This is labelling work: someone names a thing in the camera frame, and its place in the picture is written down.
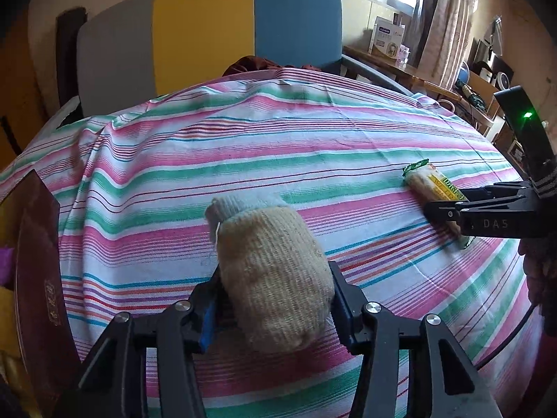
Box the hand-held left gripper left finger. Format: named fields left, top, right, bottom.
left=56, top=270, right=222, bottom=418

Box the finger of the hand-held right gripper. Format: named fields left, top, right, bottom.
left=463, top=184, right=534, bottom=203
left=424, top=199, right=534, bottom=240

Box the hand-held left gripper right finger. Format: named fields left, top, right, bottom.
left=328, top=261, right=501, bottom=418

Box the green-edged snack packet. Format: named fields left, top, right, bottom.
left=401, top=159, right=477, bottom=249

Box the beige knit sock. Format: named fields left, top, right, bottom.
left=204, top=194, right=336, bottom=354

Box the gold tin box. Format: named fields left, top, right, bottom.
left=0, top=169, right=83, bottom=418

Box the purple packet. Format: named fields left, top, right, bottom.
left=0, top=246, right=16, bottom=288

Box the person's right hand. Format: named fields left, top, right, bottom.
left=518, top=235, right=557, bottom=336

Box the white side table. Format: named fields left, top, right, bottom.
left=461, top=91, right=508, bottom=140

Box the black speaker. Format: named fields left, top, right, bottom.
left=472, top=59, right=514, bottom=92

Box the white desk lamp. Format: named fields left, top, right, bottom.
left=487, top=17, right=505, bottom=57

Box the wooden shelf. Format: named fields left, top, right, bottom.
left=343, top=45, right=462, bottom=101

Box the striped side curtain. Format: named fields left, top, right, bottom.
left=415, top=0, right=484, bottom=92

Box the white carton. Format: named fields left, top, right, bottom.
left=369, top=16, right=406, bottom=57

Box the striped pink green tablecloth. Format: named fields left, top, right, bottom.
left=0, top=67, right=544, bottom=418

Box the white foam block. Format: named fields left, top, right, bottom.
left=52, top=96, right=83, bottom=129

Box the maroon cloth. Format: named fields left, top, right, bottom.
left=223, top=55, right=325, bottom=77

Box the grey yellow blue chair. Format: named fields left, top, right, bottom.
left=76, top=0, right=412, bottom=116

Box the wooden wardrobe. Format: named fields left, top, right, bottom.
left=0, top=13, right=62, bottom=162

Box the black rolled mat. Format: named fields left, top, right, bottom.
left=56, top=6, right=88, bottom=109

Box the black cable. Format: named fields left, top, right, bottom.
left=476, top=300, right=538, bottom=371

